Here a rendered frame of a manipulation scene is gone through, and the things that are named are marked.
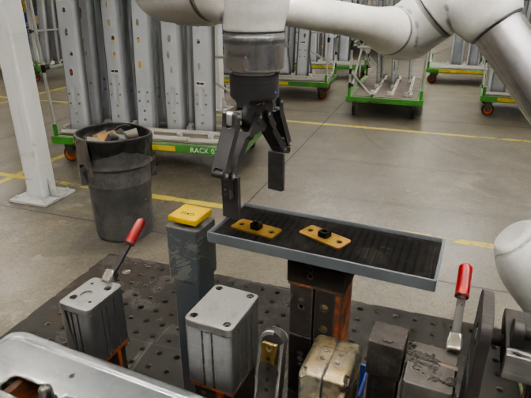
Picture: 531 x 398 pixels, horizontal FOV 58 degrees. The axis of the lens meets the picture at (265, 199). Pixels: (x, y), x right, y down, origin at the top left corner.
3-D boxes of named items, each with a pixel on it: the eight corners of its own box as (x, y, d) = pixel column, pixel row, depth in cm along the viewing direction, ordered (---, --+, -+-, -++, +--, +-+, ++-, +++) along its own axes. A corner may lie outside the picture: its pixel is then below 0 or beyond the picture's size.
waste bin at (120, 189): (70, 242, 320) (50, 137, 292) (118, 211, 367) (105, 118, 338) (134, 254, 305) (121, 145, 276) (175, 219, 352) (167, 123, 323)
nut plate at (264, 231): (230, 227, 83) (229, 221, 82) (242, 219, 86) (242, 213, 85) (271, 239, 79) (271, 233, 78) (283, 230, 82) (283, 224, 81)
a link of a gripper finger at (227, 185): (233, 167, 71) (221, 172, 68) (234, 197, 73) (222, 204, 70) (224, 164, 72) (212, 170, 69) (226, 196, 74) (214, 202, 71)
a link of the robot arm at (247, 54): (209, 32, 68) (211, 75, 70) (264, 35, 64) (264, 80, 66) (245, 28, 75) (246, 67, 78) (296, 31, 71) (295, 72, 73)
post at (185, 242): (178, 404, 105) (162, 226, 88) (197, 381, 111) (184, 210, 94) (209, 416, 102) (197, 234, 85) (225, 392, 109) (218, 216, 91)
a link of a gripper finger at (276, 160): (268, 151, 83) (269, 150, 84) (267, 188, 86) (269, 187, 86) (282, 154, 82) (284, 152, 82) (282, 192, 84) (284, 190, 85)
